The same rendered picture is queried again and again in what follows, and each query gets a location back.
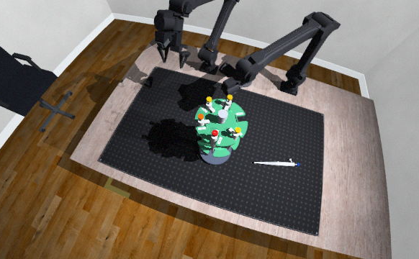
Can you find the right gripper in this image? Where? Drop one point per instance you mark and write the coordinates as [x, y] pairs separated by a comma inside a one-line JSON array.
[[177, 49]]

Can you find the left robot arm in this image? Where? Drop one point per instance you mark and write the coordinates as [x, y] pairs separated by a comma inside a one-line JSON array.
[[315, 25]]

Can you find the white pipette with yellow button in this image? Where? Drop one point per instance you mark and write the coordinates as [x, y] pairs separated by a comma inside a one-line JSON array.
[[235, 134]]

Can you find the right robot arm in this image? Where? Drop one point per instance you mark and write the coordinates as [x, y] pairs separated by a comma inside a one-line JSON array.
[[172, 19]]

